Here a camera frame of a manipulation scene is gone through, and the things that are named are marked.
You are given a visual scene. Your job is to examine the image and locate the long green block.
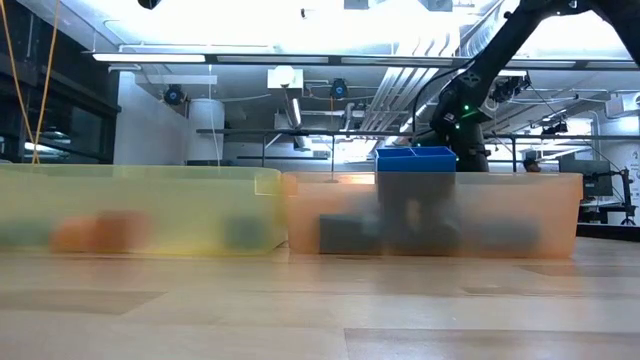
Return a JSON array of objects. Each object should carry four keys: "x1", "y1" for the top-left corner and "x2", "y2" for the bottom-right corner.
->
[{"x1": 221, "y1": 214, "x2": 272, "y2": 251}]

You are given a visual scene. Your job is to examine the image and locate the black desk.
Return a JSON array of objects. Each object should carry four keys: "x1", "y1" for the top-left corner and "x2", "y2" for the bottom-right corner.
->
[{"x1": 576, "y1": 194, "x2": 640, "y2": 242}]

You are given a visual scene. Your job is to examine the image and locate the orange translucent plastic bin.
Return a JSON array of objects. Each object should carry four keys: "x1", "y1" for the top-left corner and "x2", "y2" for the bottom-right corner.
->
[{"x1": 282, "y1": 171, "x2": 585, "y2": 260}]

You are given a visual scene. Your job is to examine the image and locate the black computer monitor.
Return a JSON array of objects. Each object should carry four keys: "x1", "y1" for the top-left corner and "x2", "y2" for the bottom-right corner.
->
[{"x1": 558, "y1": 158, "x2": 614, "y2": 198}]

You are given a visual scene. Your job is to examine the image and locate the dark glass partition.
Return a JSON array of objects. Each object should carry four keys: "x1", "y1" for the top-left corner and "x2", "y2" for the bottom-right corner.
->
[{"x1": 0, "y1": 0, "x2": 122, "y2": 165}]

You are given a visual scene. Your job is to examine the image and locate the silver ceiling pipes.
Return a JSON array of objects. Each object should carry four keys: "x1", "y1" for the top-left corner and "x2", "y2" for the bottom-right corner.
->
[{"x1": 357, "y1": 27, "x2": 454, "y2": 132}]

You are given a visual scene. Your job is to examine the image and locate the black monitor stand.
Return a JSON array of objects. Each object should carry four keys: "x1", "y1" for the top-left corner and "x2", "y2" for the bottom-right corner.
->
[{"x1": 612, "y1": 167, "x2": 639, "y2": 227}]

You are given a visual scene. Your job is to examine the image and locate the white round column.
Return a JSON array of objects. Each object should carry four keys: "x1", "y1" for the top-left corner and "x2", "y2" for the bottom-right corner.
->
[{"x1": 187, "y1": 97, "x2": 226, "y2": 164}]

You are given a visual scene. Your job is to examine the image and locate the white light bar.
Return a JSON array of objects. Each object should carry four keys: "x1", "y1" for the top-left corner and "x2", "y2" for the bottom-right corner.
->
[{"x1": 92, "y1": 52, "x2": 207, "y2": 64}]

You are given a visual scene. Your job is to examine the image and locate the large silver duct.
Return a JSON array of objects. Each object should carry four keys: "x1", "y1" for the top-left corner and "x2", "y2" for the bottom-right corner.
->
[{"x1": 462, "y1": 0, "x2": 640, "y2": 57}]

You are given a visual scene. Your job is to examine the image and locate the black ceiling fixture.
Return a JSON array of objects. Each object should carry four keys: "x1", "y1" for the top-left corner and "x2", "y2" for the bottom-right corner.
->
[
  {"x1": 492, "y1": 74, "x2": 532, "y2": 105},
  {"x1": 539, "y1": 119, "x2": 571, "y2": 136}
]

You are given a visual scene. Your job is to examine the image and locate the black metal railing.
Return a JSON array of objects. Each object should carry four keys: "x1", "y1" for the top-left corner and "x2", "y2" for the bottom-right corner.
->
[{"x1": 195, "y1": 127, "x2": 640, "y2": 174}]

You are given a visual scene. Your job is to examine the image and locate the black blue cable reel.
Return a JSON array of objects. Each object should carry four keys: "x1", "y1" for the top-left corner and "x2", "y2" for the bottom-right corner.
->
[
  {"x1": 328, "y1": 77, "x2": 350, "y2": 100},
  {"x1": 163, "y1": 84, "x2": 186, "y2": 107}
]

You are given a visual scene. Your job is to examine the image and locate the yellow translucent plastic bin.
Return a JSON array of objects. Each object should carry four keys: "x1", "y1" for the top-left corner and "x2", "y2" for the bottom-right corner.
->
[{"x1": 0, "y1": 163, "x2": 286, "y2": 257}]

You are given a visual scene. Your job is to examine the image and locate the yellow cable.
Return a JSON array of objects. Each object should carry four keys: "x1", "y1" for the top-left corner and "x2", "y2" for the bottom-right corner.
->
[{"x1": 0, "y1": 0, "x2": 60, "y2": 165}]

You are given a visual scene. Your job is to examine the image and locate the black metal frame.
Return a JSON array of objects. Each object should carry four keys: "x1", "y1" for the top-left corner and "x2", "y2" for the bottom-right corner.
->
[{"x1": 82, "y1": 48, "x2": 640, "y2": 71}]

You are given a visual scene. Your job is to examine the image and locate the white globe lamp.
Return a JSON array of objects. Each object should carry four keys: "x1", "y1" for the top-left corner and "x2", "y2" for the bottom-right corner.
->
[{"x1": 266, "y1": 64, "x2": 305, "y2": 91}]

